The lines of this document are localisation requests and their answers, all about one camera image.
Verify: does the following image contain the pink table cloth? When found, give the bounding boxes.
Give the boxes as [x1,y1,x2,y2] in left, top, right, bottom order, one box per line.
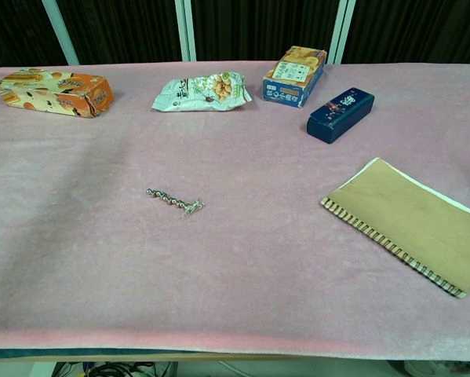
[0,60,470,362]

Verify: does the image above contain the white nut snack bag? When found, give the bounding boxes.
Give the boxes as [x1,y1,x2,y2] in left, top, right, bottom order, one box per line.
[151,71,253,113]

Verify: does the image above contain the blue and orange cracker box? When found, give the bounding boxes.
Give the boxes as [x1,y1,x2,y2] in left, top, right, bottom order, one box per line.
[261,46,328,109]

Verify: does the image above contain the dark blue long box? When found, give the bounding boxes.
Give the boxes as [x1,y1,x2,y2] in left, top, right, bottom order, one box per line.
[306,86,376,145]

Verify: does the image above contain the black pleated curtain panel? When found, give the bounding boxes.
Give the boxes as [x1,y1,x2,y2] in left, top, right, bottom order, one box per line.
[0,0,69,68]
[344,0,470,67]
[191,0,344,64]
[57,0,183,66]

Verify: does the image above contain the brown spiral notebook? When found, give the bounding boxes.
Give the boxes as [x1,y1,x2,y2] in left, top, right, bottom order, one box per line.
[319,157,470,298]

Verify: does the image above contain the orange biscuit box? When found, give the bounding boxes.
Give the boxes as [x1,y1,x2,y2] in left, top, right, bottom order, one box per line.
[0,68,116,119]

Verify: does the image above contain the white partition post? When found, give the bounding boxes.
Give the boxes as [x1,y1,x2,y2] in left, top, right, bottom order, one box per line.
[174,0,199,63]
[42,0,81,67]
[328,0,357,66]

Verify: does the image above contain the tangled black floor cables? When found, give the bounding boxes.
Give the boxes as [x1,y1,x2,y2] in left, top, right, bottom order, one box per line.
[53,361,177,377]

